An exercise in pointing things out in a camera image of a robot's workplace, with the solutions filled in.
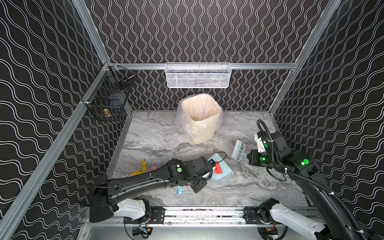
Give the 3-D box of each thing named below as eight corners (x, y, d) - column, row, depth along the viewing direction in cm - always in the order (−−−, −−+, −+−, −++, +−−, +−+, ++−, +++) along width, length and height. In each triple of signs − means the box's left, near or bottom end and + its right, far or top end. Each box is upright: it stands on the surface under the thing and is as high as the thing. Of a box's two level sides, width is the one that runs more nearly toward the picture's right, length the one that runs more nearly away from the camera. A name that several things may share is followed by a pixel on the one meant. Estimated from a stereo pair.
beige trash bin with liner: (179, 151, 100) (174, 125, 80) (181, 121, 118) (178, 94, 98) (219, 151, 99) (225, 125, 79) (215, 121, 117) (219, 93, 97)
